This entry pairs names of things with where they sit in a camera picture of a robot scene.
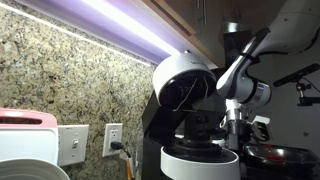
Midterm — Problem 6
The white wall outlet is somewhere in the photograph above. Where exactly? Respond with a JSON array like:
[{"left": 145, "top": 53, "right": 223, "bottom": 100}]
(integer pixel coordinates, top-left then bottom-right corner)
[{"left": 102, "top": 123, "right": 123, "bottom": 157}]

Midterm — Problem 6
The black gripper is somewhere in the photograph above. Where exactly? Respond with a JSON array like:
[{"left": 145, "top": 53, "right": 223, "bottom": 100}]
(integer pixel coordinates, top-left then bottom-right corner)
[{"left": 219, "top": 99, "right": 249, "bottom": 151}]

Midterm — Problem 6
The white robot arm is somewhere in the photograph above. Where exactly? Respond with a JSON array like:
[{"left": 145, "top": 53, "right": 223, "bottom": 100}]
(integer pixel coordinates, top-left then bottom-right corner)
[{"left": 216, "top": 0, "right": 320, "bottom": 150}]

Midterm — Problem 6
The steel range hood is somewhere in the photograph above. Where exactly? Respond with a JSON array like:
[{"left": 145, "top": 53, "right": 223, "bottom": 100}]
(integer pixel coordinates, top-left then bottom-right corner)
[{"left": 223, "top": 22, "right": 252, "bottom": 67}]

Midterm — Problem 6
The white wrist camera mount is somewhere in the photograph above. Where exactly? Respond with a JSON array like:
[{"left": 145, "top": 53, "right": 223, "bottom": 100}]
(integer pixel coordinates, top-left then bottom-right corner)
[{"left": 251, "top": 115, "right": 270, "bottom": 141}]

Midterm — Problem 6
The black camera on tripod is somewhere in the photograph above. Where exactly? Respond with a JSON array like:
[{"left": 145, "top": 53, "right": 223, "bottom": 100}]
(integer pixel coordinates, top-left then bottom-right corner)
[{"left": 273, "top": 63, "right": 320, "bottom": 106}]

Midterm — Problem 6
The black white coffee maker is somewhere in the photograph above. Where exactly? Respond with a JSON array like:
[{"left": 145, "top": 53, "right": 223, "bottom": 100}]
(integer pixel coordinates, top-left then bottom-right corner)
[{"left": 141, "top": 52, "right": 241, "bottom": 180}]

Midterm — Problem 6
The wooden upper cabinet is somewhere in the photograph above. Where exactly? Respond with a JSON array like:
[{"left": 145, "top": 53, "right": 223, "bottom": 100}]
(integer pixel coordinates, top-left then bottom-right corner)
[{"left": 140, "top": 0, "right": 284, "bottom": 68}]

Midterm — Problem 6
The steel frying pan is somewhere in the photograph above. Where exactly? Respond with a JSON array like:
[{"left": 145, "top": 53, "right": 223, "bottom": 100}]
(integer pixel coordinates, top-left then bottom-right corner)
[{"left": 244, "top": 144, "right": 319, "bottom": 168}]

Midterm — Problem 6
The black power plug cable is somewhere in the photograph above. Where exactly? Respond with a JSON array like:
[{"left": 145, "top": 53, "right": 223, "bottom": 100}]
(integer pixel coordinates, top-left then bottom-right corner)
[{"left": 110, "top": 141, "right": 133, "bottom": 159}]

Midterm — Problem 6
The pink white toaster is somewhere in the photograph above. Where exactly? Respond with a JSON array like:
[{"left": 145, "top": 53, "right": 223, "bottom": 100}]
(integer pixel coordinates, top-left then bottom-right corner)
[{"left": 0, "top": 108, "right": 59, "bottom": 165}]

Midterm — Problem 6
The under-cabinet light strip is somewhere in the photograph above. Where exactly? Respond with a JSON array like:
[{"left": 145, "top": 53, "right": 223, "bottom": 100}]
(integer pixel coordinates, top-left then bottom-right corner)
[{"left": 13, "top": 0, "right": 183, "bottom": 66}]

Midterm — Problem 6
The white light switch plate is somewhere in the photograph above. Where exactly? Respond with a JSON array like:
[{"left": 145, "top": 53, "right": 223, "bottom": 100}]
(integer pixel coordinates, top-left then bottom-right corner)
[{"left": 58, "top": 124, "right": 89, "bottom": 166}]

